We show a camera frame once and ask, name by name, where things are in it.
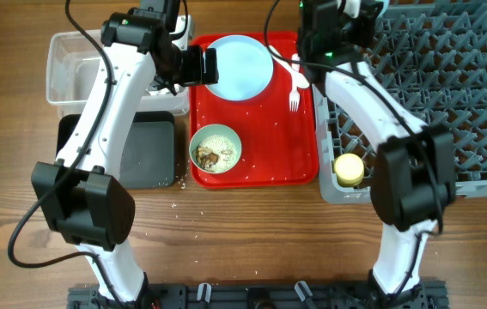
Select light blue plate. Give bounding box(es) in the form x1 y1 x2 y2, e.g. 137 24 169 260
206 34 274 101

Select green bowl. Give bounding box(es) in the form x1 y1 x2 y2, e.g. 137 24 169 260
189 124 242 173

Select rice and food scraps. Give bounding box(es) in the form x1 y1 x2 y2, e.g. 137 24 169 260
192 135 240 173

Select white plastic fork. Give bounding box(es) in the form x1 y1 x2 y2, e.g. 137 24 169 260
289 53 300 112

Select yellow plastic cup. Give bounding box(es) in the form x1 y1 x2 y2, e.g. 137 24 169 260
333 154 365 187

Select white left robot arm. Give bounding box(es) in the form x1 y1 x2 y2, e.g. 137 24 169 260
32 1 218 308

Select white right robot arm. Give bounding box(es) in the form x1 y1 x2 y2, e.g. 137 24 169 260
297 1 456 306

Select grey dishwasher rack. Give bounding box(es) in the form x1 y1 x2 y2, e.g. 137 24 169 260
314 1 487 203

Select white plastic spoon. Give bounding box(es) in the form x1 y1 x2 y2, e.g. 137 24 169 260
268 45 310 89

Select black plastic tray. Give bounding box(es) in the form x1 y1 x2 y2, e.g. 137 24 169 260
56 110 177 191

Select red serving tray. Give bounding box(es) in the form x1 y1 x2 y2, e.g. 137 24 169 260
189 31 319 189

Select clear plastic bin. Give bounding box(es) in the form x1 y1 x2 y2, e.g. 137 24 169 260
46 32 189 118

